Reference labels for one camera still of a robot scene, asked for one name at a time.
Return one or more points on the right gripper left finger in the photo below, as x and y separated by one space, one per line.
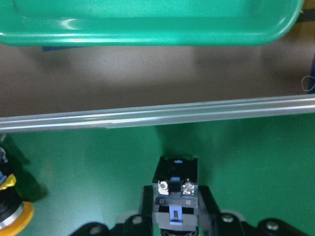
136 224

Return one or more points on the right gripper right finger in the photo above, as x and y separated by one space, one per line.
216 222

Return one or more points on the yellow push button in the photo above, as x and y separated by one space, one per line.
175 196
15 214

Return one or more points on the green conveyor belt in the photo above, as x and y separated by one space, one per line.
256 155

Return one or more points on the green plastic tray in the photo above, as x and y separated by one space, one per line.
146 22

